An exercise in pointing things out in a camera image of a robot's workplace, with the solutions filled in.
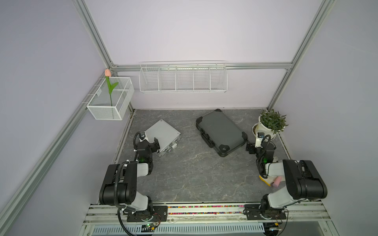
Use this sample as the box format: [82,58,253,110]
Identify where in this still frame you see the dark grey poker case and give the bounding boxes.
[195,109,248,157]

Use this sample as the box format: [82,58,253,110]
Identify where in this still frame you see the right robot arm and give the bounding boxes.
[246,143,328,217]

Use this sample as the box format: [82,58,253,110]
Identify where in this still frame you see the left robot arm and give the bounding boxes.
[99,138,160,217]

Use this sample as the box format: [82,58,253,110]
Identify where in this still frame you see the silver aluminium poker case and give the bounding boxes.
[145,119,181,157]

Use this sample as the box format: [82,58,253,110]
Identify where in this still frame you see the yellow flat object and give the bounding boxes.
[259,176,275,186]

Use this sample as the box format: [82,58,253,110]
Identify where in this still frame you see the potted green plant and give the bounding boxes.
[252,109,288,140]

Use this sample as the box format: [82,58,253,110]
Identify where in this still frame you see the purple curved object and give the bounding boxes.
[272,176,282,188]

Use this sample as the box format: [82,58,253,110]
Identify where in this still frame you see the artificial pink tulip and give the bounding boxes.
[104,69,119,106]

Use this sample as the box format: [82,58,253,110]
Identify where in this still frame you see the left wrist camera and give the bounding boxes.
[139,132,146,142]

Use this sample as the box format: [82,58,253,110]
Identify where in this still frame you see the white mesh wall basket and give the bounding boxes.
[87,77,134,121]

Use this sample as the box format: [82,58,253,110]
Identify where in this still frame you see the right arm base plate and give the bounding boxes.
[243,204,286,220]

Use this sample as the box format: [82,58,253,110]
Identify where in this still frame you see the white wire wall shelf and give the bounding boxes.
[139,61,228,93]

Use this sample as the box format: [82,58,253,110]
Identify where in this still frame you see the aluminium front rail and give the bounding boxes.
[82,202,331,226]

